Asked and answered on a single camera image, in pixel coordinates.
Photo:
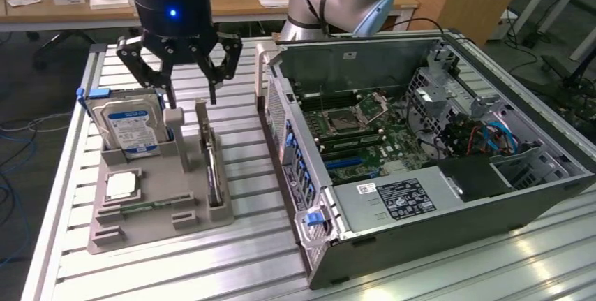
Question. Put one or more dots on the green motherboard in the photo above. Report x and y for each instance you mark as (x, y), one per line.
(396, 144)

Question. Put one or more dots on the blue case release latch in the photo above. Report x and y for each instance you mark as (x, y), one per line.
(312, 219)

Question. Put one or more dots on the black RAM slot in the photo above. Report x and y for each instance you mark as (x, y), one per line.
(328, 104)
(328, 97)
(344, 135)

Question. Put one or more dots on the white table frame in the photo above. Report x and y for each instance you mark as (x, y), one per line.
(579, 49)

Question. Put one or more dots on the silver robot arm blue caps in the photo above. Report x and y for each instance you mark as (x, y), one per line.
(307, 11)

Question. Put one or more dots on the grey power supply unit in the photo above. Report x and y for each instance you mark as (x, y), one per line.
(363, 217)

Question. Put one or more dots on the long black expansion slot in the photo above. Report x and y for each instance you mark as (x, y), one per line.
(340, 155)

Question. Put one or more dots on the grey plastic parts rack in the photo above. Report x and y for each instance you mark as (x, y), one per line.
(186, 182)

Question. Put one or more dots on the green RAM stick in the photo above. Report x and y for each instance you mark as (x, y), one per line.
(148, 206)
(350, 142)

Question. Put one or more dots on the graphics card with black fan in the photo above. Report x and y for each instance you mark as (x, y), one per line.
(214, 175)

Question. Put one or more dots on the white plastic device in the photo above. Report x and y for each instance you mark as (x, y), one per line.
(507, 25)

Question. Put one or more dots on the perforated metal disk bay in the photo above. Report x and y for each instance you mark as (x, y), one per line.
(438, 105)

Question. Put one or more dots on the blue expansion slot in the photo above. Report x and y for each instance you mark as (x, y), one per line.
(344, 164)

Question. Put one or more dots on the hard disk in blue caddy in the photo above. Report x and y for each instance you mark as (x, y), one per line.
(132, 130)

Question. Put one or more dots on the blue card retention clip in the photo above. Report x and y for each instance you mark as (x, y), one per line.
(290, 140)
(304, 176)
(299, 159)

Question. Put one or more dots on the open black PC case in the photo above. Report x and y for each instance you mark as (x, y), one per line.
(419, 255)

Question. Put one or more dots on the white card red print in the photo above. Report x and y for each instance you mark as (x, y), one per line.
(23, 1)

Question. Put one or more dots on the black floor stand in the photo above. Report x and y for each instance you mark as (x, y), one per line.
(572, 74)

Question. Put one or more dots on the black office chair base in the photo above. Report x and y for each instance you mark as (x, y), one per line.
(40, 61)

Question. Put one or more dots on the metal socket cover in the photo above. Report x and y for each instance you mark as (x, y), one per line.
(372, 103)

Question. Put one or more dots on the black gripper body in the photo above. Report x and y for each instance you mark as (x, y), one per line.
(172, 25)

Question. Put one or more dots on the open metal disk bay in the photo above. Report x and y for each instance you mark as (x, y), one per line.
(535, 168)

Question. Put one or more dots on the silver CPU chip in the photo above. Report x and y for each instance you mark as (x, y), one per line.
(122, 186)

